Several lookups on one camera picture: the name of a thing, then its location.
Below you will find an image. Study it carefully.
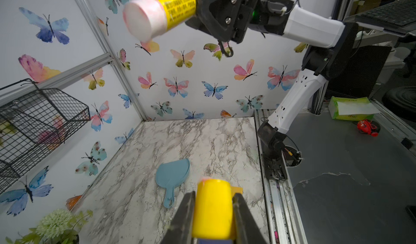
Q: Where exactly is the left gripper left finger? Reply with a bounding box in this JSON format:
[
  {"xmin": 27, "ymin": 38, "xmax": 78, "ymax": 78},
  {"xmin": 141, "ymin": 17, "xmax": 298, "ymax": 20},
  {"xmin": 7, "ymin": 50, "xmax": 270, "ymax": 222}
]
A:
[{"xmin": 161, "ymin": 191, "xmax": 196, "ymax": 244}]

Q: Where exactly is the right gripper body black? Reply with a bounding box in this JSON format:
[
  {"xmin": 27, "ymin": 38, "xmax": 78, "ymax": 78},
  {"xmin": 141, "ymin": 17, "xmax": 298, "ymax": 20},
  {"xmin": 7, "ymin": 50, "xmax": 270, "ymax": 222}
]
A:
[{"xmin": 227, "ymin": 0, "xmax": 295, "ymax": 45}]

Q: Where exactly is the potted flower plant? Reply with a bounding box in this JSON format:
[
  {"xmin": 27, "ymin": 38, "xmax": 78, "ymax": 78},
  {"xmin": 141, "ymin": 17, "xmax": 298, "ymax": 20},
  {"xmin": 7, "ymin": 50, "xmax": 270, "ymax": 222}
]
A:
[{"xmin": 4, "ymin": 209, "xmax": 93, "ymax": 244}]

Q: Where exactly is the yellow glue stick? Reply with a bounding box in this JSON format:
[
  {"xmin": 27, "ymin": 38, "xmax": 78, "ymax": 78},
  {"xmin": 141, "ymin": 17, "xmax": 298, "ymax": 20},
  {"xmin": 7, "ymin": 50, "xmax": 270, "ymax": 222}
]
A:
[{"xmin": 123, "ymin": 0, "xmax": 197, "ymax": 42}]

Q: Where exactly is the yellow glue stick cap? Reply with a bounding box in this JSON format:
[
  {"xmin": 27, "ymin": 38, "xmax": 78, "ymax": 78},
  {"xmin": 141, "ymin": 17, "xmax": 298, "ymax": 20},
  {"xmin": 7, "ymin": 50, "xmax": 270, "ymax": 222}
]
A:
[{"xmin": 192, "ymin": 178, "xmax": 243, "ymax": 242}]

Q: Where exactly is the black wire wall basket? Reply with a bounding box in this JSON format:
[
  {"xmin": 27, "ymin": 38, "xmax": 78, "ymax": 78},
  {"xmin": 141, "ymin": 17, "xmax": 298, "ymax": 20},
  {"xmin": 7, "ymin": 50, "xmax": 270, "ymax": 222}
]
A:
[{"xmin": 1, "ymin": 78, "xmax": 91, "ymax": 192}]

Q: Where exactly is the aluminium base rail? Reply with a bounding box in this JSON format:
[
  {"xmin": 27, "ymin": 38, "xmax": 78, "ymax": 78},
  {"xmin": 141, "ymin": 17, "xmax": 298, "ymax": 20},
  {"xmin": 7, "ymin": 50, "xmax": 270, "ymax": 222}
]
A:
[{"xmin": 254, "ymin": 109, "xmax": 308, "ymax": 244}]

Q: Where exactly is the black keyboard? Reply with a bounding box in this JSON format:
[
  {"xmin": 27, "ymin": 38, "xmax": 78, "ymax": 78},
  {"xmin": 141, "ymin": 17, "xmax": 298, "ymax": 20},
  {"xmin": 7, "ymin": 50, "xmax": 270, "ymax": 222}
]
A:
[{"xmin": 344, "ymin": 0, "xmax": 416, "ymax": 37}]

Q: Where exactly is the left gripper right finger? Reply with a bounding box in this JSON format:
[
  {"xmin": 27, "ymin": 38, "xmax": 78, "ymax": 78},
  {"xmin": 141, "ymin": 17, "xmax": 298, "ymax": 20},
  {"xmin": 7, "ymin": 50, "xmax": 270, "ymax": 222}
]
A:
[{"xmin": 232, "ymin": 193, "xmax": 266, "ymax": 244}]

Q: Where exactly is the red small object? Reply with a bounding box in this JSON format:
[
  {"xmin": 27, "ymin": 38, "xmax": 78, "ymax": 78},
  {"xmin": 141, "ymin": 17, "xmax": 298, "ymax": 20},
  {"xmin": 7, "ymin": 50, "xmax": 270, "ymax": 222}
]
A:
[{"xmin": 356, "ymin": 119, "xmax": 381, "ymax": 137}]

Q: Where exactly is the green tissue box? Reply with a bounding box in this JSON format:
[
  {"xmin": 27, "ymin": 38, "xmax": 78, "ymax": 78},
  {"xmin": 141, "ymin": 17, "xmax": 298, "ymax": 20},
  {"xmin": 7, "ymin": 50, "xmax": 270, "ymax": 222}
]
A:
[{"xmin": 328, "ymin": 96, "xmax": 380, "ymax": 121}]

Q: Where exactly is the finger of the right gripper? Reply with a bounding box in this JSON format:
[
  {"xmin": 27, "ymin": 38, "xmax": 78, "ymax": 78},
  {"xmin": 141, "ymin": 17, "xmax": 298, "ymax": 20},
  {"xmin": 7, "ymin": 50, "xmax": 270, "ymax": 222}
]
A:
[{"xmin": 185, "ymin": 0, "xmax": 249, "ymax": 41}]

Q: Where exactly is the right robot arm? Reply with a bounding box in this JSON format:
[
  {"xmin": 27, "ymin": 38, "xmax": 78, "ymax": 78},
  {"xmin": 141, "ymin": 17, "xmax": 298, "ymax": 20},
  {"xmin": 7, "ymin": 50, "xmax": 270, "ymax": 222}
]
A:
[{"xmin": 186, "ymin": 0, "xmax": 358, "ymax": 159}]

